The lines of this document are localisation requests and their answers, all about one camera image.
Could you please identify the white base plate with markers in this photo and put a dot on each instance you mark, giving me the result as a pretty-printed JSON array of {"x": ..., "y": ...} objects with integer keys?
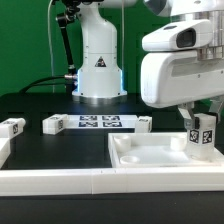
[{"x": 101, "y": 121}]

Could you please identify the white square table top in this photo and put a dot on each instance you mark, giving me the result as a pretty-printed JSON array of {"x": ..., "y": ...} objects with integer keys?
[{"x": 142, "y": 150}]

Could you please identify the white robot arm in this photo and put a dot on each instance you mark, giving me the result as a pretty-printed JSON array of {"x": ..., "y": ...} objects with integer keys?
[{"x": 99, "y": 78}]

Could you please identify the white U-shaped fence wall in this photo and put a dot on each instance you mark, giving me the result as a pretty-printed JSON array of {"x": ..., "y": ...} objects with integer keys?
[{"x": 107, "y": 180}]

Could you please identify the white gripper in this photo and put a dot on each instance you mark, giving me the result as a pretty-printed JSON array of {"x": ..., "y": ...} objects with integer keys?
[{"x": 174, "y": 78}]

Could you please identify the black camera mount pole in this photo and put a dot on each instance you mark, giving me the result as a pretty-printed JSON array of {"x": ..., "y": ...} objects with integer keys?
[{"x": 63, "y": 19}]

